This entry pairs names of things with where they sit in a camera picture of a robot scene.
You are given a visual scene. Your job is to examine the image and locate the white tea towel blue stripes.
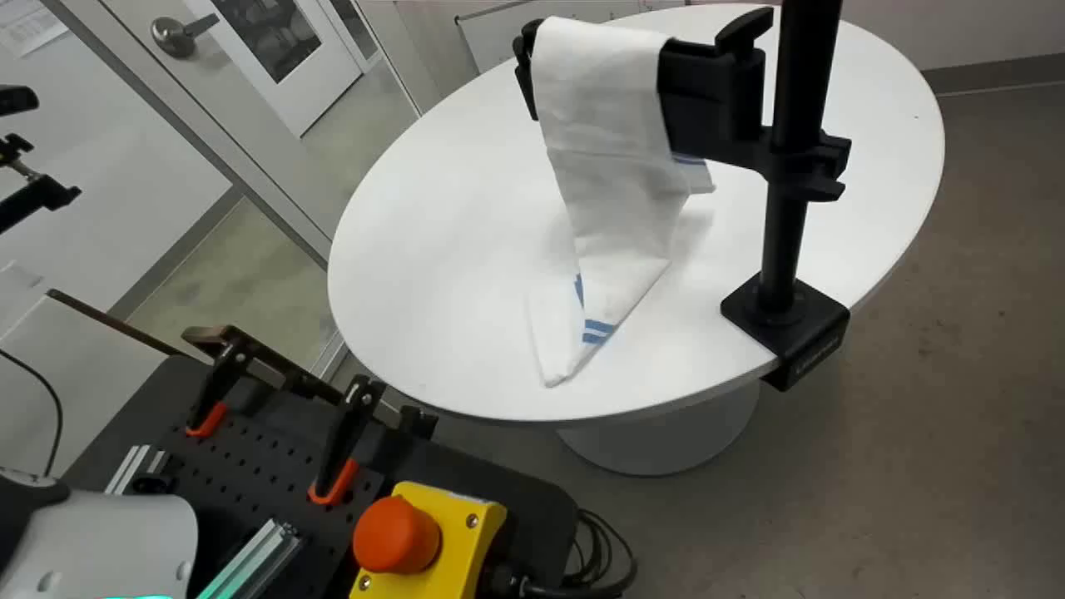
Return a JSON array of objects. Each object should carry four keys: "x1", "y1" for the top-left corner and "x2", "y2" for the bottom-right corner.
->
[{"x1": 524, "y1": 15, "x2": 718, "y2": 388}]

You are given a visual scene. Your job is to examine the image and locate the yellow emergency stop red button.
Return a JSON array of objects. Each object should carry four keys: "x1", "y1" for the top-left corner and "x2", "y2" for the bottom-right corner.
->
[{"x1": 347, "y1": 480, "x2": 511, "y2": 599}]

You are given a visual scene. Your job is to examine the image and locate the white door with window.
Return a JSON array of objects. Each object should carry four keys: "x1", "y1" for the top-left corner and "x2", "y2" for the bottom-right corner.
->
[{"x1": 95, "y1": 0, "x2": 369, "y2": 141}]

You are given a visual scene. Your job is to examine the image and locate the black perforated mounting board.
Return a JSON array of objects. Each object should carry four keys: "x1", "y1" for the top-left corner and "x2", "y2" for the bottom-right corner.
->
[{"x1": 61, "y1": 360, "x2": 584, "y2": 599}]

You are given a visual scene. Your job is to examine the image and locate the white paper sheet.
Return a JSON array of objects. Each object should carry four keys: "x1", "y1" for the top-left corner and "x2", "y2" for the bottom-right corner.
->
[{"x1": 0, "y1": 0, "x2": 69, "y2": 59}]

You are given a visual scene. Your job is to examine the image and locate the white table pedestal base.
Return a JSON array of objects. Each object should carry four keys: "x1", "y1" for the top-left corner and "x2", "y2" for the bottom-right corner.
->
[{"x1": 554, "y1": 381, "x2": 764, "y2": 480}]

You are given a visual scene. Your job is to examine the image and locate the black cable bundle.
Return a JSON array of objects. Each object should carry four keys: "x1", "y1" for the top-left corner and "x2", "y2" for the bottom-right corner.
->
[{"x1": 485, "y1": 508, "x2": 643, "y2": 599}]

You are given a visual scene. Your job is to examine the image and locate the orange-handled clamps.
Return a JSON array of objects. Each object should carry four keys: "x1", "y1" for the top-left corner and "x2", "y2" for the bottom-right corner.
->
[{"x1": 179, "y1": 323, "x2": 439, "y2": 441}]

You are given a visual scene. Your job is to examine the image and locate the black clamp orange handle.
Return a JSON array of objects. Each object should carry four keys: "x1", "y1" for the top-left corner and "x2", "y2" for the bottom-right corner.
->
[
  {"x1": 179, "y1": 335, "x2": 253, "y2": 443},
  {"x1": 305, "y1": 377, "x2": 389, "y2": 512}
]

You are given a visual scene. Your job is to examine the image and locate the aluminium extrusion rail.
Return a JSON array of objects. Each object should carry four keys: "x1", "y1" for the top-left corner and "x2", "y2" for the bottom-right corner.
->
[
  {"x1": 104, "y1": 443, "x2": 174, "y2": 500},
  {"x1": 198, "y1": 516, "x2": 305, "y2": 599}
]

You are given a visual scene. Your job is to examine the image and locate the silver door handle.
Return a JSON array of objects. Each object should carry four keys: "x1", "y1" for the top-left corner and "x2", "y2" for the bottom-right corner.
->
[{"x1": 149, "y1": 9, "x2": 223, "y2": 59}]

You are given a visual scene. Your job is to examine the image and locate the thin black cable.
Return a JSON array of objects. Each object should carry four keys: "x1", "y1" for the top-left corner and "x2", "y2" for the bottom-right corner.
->
[{"x1": 0, "y1": 345, "x2": 67, "y2": 480}]

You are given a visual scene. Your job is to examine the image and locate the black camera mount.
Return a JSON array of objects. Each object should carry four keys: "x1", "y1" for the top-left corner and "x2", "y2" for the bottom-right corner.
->
[{"x1": 0, "y1": 84, "x2": 83, "y2": 238}]

